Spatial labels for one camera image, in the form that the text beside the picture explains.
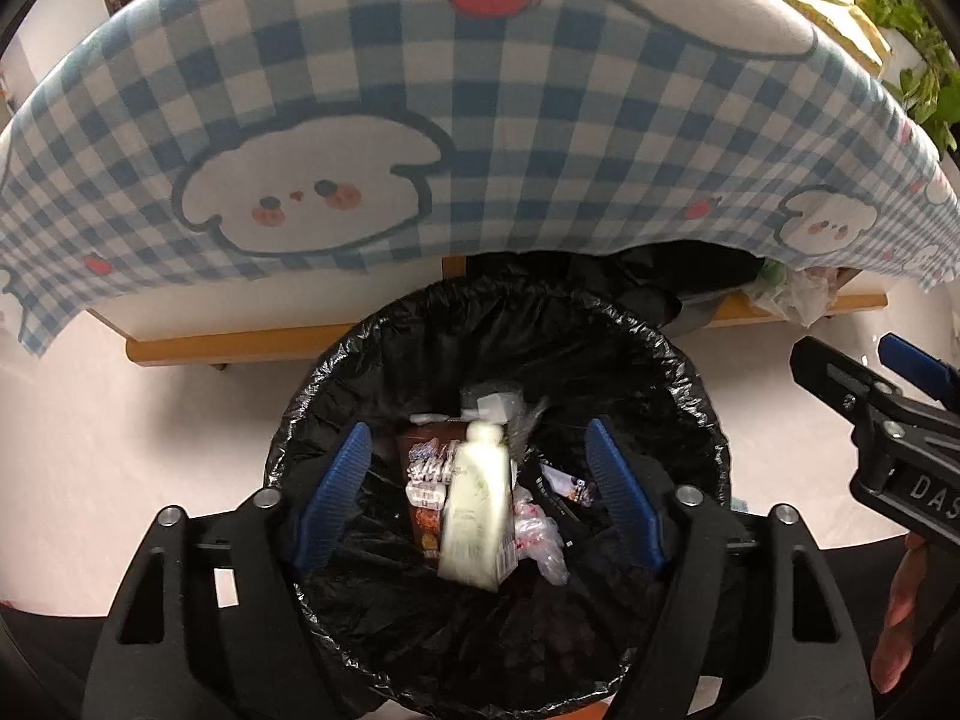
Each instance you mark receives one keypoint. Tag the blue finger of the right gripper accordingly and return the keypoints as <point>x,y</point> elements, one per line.
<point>933,377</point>
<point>846,386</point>

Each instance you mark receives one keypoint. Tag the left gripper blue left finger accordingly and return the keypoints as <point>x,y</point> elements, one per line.
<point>325,515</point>

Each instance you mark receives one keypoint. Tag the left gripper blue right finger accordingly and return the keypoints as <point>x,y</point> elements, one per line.
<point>632,515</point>

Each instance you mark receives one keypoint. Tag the dark brown snack box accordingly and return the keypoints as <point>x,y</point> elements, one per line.
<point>427,452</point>

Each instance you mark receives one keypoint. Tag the clear red-print plastic bag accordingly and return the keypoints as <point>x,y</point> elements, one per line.
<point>538,538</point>

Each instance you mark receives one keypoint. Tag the white cream tube pouch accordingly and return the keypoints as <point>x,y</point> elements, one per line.
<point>477,547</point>

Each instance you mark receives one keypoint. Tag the person's right hand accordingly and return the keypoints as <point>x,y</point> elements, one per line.
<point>896,642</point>

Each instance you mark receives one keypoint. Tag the black printed wrapper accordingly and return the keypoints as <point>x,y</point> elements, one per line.
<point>569,487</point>

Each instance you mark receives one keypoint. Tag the plastic bag under table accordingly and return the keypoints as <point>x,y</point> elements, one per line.
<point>800,297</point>

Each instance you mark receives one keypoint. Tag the clear crumpled plastic wrapper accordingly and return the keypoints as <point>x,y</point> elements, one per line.
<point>506,403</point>

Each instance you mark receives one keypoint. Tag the black bin with liner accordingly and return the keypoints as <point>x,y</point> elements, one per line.
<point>385,625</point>

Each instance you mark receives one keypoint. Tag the green potted plant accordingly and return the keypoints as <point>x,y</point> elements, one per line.
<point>922,72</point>

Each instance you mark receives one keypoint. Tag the gold foil bag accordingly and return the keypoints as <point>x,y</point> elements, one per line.
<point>848,26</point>

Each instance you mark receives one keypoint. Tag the blue checkered bear tablecloth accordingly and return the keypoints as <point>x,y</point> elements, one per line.
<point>194,140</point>

